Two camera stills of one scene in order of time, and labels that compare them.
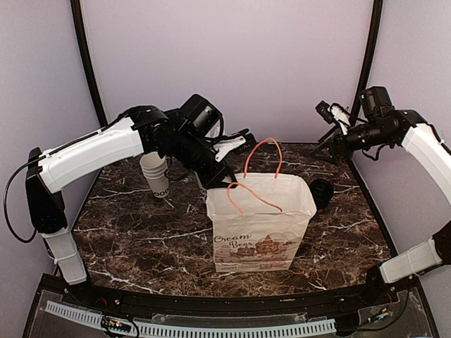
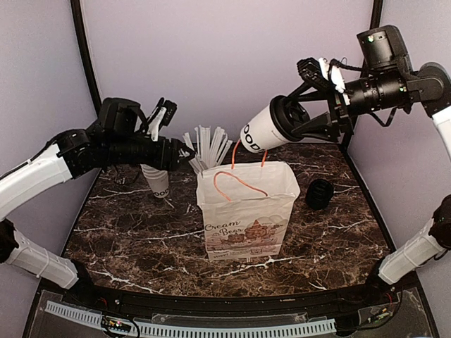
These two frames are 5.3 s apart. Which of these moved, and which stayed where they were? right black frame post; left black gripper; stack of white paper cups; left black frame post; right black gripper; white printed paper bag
Moved: left black gripper; right black gripper; white printed paper bag
Stayed: stack of white paper cups; left black frame post; right black frame post
